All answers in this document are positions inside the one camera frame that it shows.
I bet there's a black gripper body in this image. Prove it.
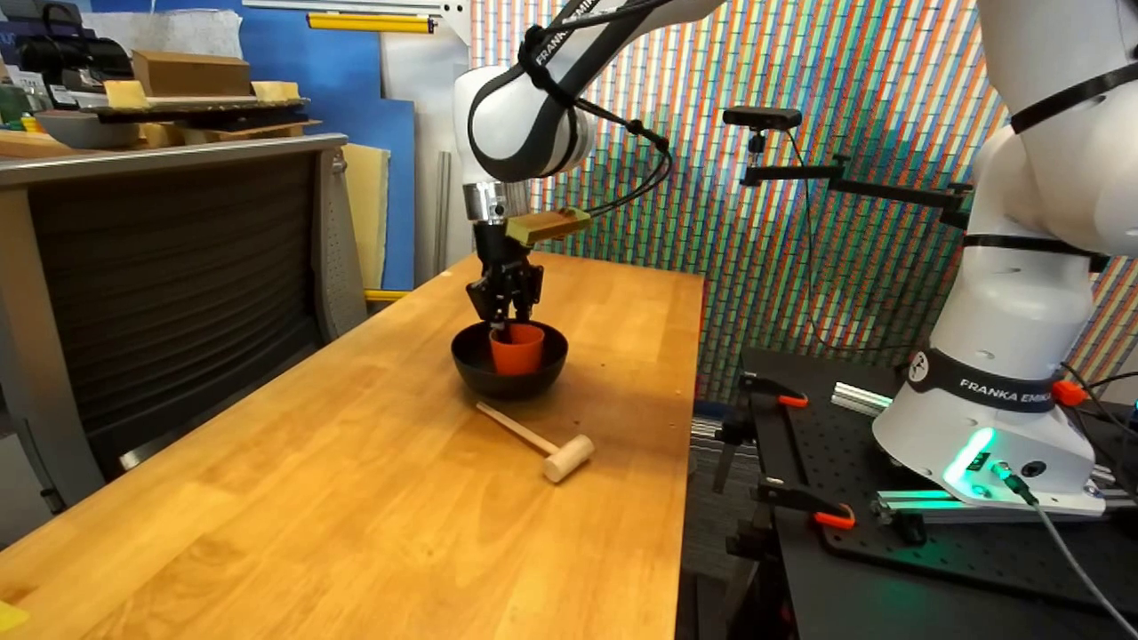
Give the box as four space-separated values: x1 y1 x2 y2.
466 223 545 321

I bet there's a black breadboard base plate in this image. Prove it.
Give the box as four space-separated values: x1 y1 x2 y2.
741 351 1126 640

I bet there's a grey cable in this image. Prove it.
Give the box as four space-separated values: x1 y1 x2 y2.
1007 466 1138 640

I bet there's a wooden mallet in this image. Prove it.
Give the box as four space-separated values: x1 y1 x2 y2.
480 402 595 482

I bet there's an orange cup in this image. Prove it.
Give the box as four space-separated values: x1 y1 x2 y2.
490 323 545 375

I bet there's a wrist camera with wooden mount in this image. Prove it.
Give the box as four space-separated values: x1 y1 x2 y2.
505 208 591 245

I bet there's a black camera on stand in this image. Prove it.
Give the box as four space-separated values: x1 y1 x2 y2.
722 104 978 231

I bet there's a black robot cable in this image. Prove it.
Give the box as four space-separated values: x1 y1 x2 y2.
516 0 678 219

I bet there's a black bowl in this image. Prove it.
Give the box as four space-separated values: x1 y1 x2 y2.
451 323 570 402

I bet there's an orange black clamp rear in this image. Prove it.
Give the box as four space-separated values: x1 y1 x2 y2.
741 368 809 409

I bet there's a cardboard box on shelf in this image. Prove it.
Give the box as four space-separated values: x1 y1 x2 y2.
130 49 251 94

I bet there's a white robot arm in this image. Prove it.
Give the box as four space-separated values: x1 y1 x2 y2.
456 0 1138 510

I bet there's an orange black clamp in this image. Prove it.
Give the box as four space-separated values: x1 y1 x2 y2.
757 477 858 528
741 368 809 409

